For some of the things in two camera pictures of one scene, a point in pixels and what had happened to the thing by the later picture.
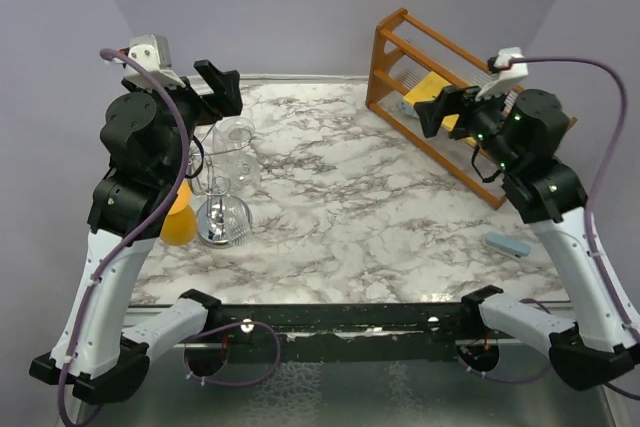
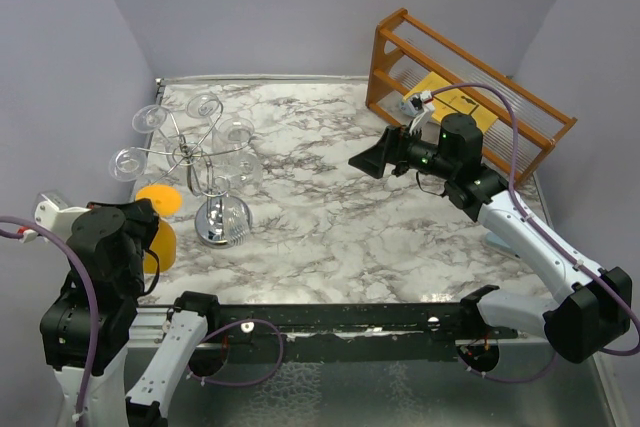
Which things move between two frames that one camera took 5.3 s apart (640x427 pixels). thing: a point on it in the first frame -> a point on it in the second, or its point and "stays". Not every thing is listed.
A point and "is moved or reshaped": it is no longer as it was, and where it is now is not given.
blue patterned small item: [407, 108] stays
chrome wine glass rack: [223, 220] stays
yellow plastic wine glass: [179, 228] is moved or reshaped
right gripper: [453, 100] -> [373, 161]
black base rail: [346, 333] stays
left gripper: [224, 86] -> [143, 212]
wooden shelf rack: [412, 63] stays
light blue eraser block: [507, 245] stays
